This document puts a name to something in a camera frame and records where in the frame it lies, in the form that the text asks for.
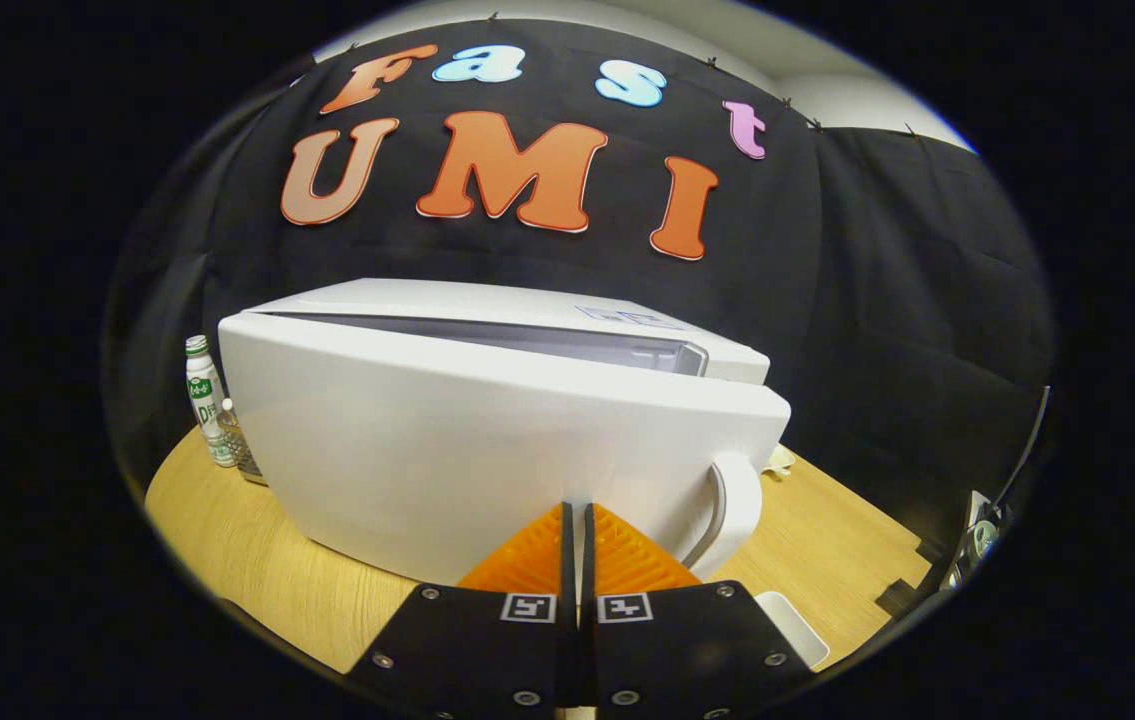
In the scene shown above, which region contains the black stand pole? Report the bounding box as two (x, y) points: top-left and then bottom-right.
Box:
(997, 385), (1053, 511)

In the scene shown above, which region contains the black table clamp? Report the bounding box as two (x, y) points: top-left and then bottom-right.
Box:
(875, 578), (920, 617)

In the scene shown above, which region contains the white microwave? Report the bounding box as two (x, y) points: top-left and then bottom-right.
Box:
(217, 278), (793, 588)

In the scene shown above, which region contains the white bottle green label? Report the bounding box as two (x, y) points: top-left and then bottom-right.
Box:
(185, 335), (238, 469)

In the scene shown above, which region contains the small white rectangular dish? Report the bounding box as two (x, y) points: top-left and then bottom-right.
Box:
(755, 590), (831, 669)

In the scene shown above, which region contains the white device beside table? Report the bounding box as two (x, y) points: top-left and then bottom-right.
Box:
(952, 490), (1013, 581)

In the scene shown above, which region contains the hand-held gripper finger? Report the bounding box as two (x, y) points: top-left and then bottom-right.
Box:
(582, 503), (816, 720)
(345, 503), (580, 720)

